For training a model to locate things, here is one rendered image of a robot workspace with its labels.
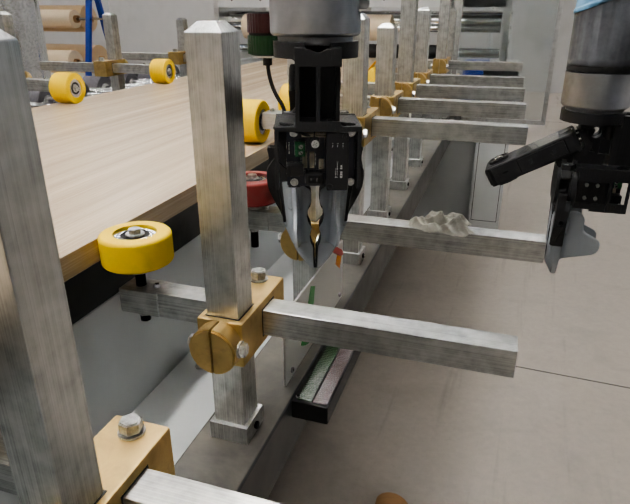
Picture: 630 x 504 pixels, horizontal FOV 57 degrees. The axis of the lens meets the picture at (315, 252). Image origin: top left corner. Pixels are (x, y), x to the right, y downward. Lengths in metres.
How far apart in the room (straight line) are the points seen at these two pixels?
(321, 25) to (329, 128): 0.08
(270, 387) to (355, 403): 1.14
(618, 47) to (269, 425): 0.56
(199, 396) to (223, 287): 0.33
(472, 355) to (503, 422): 1.30
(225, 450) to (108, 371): 0.22
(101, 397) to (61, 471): 0.41
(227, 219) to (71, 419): 0.24
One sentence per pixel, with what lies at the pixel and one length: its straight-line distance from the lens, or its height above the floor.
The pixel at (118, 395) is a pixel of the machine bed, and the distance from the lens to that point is 0.83.
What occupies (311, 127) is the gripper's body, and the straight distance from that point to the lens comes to 0.47.
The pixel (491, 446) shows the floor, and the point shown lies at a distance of 1.79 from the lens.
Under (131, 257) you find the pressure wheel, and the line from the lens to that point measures 0.64.
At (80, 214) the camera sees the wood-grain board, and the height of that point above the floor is 0.90.
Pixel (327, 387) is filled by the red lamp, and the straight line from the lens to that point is 0.74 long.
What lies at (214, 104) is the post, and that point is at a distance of 0.52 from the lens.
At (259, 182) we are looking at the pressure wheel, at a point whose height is 0.91.
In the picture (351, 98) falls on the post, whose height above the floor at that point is 1.00.
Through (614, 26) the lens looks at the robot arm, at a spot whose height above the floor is 1.12.
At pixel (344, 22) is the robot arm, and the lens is 0.48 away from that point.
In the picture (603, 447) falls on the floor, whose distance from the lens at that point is 1.90.
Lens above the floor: 1.14
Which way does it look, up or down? 23 degrees down
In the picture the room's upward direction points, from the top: straight up
